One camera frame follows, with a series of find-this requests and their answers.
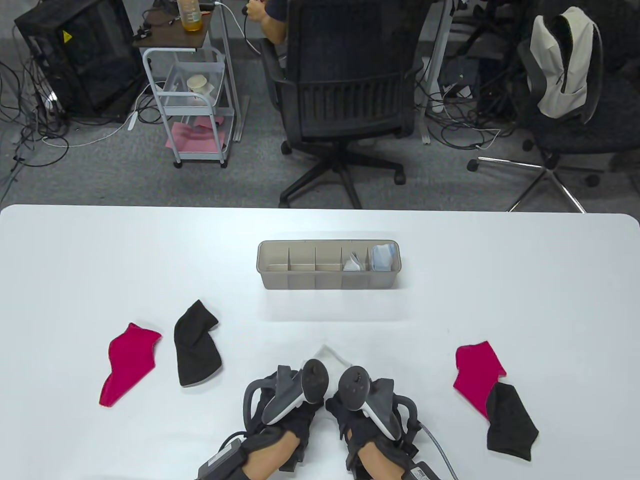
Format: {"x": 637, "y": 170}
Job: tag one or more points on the person's right hand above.
{"x": 360, "y": 430}

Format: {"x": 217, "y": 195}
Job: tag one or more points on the person's left hand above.
{"x": 295, "y": 425}

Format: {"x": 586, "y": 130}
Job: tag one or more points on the grey tracking controller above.
{"x": 355, "y": 387}
{"x": 315, "y": 380}

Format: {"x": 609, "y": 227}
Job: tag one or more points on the black sock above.
{"x": 510, "y": 425}
{"x": 195, "y": 350}

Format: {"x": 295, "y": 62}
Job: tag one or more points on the pink sock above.
{"x": 125, "y": 365}
{"x": 475, "y": 370}

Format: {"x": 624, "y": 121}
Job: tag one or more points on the grey sock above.
{"x": 357, "y": 256}
{"x": 354, "y": 264}

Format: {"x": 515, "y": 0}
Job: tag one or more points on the light blue sock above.
{"x": 382, "y": 262}
{"x": 381, "y": 250}

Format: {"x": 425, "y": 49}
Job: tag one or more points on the person's left forearm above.
{"x": 270, "y": 457}

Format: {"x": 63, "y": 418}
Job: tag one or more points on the person's right forearm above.
{"x": 377, "y": 462}

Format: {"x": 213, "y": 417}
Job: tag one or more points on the beige divided organizer box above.
{"x": 300, "y": 282}

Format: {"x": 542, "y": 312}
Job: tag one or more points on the pink cloth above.
{"x": 192, "y": 140}

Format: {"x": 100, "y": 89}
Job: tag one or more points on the white power strip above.
{"x": 133, "y": 121}

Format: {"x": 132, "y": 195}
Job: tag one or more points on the black mesh office chair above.
{"x": 350, "y": 75}

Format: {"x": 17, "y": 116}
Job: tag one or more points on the cream cup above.
{"x": 197, "y": 82}

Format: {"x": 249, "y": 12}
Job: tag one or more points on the dark chair with chrome base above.
{"x": 575, "y": 135}

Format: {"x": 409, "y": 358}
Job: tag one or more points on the cream backpack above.
{"x": 550, "y": 95}

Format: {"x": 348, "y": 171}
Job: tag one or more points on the white rolling cart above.
{"x": 170, "y": 32}

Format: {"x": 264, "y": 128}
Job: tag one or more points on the bottle of orange liquid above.
{"x": 190, "y": 17}

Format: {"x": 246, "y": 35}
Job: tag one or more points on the black computer tower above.
{"x": 85, "y": 60}

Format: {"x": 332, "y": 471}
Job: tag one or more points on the white metal frame post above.
{"x": 227, "y": 65}
{"x": 435, "y": 65}

